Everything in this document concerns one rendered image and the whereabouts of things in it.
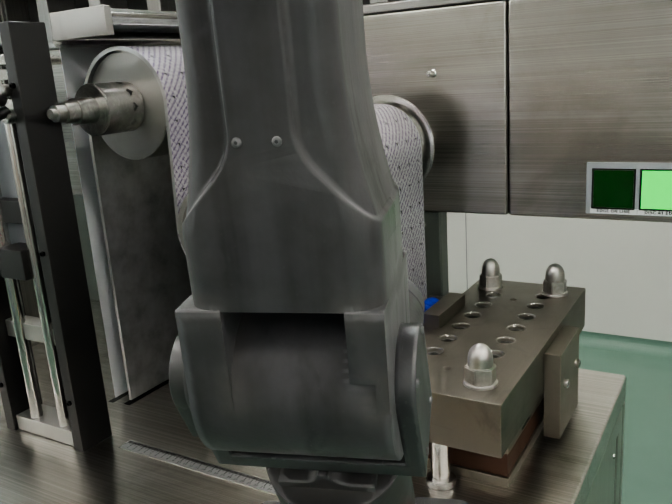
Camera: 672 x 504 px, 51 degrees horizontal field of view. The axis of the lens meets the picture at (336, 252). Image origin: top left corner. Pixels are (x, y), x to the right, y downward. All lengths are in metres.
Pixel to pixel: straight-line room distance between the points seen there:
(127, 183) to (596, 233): 2.70
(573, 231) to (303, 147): 3.31
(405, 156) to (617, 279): 2.64
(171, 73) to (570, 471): 0.68
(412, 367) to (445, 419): 0.54
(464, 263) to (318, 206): 3.49
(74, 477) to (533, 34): 0.82
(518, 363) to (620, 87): 0.39
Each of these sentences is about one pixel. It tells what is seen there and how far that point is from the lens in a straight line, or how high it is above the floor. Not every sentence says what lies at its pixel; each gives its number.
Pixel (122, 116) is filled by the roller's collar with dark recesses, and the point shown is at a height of 1.32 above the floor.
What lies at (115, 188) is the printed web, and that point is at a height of 1.22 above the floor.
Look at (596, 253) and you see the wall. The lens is 3.49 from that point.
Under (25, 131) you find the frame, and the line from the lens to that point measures 0.90.
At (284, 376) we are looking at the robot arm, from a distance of 0.22.
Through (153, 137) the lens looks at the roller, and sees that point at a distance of 0.95.
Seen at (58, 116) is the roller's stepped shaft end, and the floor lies 1.33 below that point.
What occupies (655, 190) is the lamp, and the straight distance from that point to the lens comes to 1.00.
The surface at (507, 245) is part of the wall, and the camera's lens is 3.59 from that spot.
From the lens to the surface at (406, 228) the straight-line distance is 0.95.
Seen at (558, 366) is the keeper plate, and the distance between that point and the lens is 0.88.
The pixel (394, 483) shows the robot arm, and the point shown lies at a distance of 0.28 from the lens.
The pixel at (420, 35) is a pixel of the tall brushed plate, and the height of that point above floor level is 1.40.
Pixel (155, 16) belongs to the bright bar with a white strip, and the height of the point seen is 1.45.
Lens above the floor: 1.36
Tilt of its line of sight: 15 degrees down
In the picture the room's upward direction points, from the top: 4 degrees counter-clockwise
